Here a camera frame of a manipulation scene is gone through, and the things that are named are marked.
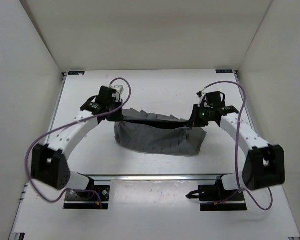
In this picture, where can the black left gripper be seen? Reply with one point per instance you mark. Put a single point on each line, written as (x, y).
(118, 116)

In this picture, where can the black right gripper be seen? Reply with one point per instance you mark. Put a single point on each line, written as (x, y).
(195, 122)

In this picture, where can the grey pleated skirt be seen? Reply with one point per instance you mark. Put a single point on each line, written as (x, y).
(181, 141)

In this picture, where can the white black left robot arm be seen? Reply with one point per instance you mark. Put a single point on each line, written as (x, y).
(49, 162)

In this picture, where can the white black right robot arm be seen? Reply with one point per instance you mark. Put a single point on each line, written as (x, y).
(264, 164)

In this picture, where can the left blue table label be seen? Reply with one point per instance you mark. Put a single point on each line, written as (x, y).
(76, 73)

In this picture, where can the blue table label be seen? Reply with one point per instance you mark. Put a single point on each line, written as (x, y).
(76, 73)
(224, 71)

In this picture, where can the right blue table label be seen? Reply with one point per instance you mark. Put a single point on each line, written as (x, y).
(224, 71)

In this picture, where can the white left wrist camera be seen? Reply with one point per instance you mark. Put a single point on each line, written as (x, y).
(117, 91)

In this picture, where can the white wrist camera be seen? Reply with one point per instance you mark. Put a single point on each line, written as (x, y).
(117, 91)
(202, 98)

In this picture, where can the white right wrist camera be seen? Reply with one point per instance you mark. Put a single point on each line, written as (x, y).
(202, 98)

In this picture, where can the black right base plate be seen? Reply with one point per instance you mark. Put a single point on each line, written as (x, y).
(214, 198)

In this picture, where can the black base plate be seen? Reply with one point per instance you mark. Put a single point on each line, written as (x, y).
(214, 198)
(96, 200)

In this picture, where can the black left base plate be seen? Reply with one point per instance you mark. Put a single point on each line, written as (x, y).
(96, 200)

